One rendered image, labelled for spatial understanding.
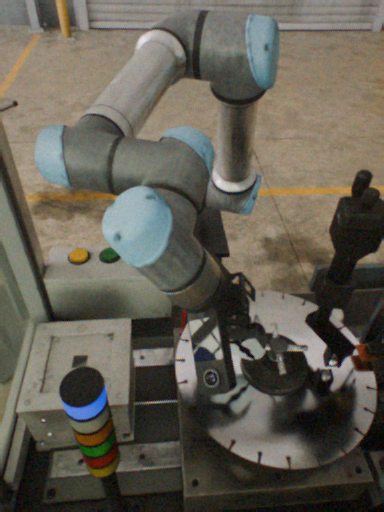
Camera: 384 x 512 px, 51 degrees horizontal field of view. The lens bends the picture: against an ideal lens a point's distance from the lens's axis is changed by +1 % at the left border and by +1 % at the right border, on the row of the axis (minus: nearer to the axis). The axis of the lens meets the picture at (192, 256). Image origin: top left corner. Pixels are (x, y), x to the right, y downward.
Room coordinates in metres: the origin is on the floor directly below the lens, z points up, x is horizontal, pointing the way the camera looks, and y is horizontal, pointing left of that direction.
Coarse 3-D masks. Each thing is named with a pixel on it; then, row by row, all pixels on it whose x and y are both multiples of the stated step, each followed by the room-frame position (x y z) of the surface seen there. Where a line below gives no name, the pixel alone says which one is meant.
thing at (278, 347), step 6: (276, 324) 0.42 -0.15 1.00; (276, 330) 0.41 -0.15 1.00; (276, 336) 0.40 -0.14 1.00; (270, 342) 0.38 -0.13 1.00; (276, 342) 0.38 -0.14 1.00; (282, 342) 0.38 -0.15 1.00; (270, 348) 0.38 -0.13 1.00; (276, 348) 0.37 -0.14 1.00; (282, 348) 0.37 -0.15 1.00; (288, 348) 0.38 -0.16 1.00; (294, 348) 0.38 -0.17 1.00; (300, 348) 0.38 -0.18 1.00; (306, 348) 0.38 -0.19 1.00; (270, 354) 0.37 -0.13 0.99; (276, 354) 0.37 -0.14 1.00; (282, 354) 0.37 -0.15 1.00; (276, 360) 0.37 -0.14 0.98; (282, 360) 0.35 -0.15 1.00; (282, 366) 0.34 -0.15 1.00; (282, 372) 0.33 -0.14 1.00
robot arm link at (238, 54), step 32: (224, 32) 0.78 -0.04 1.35; (256, 32) 0.77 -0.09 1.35; (192, 64) 0.78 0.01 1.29; (224, 64) 0.76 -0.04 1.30; (256, 64) 0.75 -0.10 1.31; (224, 96) 0.79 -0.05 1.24; (256, 96) 0.79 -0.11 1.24; (224, 128) 0.84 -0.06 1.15; (224, 160) 0.87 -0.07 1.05; (224, 192) 0.88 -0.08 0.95; (256, 192) 0.90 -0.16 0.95
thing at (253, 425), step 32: (288, 320) 0.47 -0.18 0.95; (192, 352) 0.39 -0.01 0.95; (320, 352) 0.41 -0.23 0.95; (192, 384) 0.33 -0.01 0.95; (320, 384) 0.34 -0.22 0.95; (352, 384) 0.35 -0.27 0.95; (224, 416) 0.28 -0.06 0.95; (256, 416) 0.29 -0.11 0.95; (288, 416) 0.29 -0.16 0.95; (320, 416) 0.29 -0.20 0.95; (352, 416) 0.29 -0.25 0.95; (256, 448) 0.24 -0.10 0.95; (288, 448) 0.24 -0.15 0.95; (320, 448) 0.24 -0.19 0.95; (352, 448) 0.25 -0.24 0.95
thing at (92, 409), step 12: (72, 372) 0.23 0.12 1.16; (84, 372) 0.23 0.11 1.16; (96, 372) 0.23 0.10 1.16; (60, 384) 0.21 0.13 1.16; (72, 384) 0.21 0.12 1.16; (84, 384) 0.21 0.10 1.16; (96, 384) 0.21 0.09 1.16; (60, 396) 0.20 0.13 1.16; (72, 396) 0.20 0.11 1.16; (84, 396) 0.20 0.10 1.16; (96, 396) 0.20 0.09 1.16; (72, 408) 0.19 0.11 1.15; (84, 408) 0.19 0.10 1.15; (96, 408) 0.20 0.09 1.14; (84, 420) 0.19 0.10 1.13
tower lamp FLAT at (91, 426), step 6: (108, 402) 0.22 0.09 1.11; (108, 408) 0.21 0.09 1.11; (102, 414) 0.20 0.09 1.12; (108, 414) 0.21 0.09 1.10; (72, 420) 0.19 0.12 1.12; (78, 420) 0.19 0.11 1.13; (90, 420) 0.19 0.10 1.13; (96, 420) 0.19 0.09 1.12; (102, 420) 0.20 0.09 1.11; (72, 426) 0.19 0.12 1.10; (78, 426) 0.19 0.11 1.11; (84, 426) 0.19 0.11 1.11; (90, 426) 0.19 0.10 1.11; (96, 426) 0.19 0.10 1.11; (102, 426) 0.20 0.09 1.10; (78, 432) 0.19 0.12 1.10; (84, 432) 0.19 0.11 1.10; (90, 432) 0.19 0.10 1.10
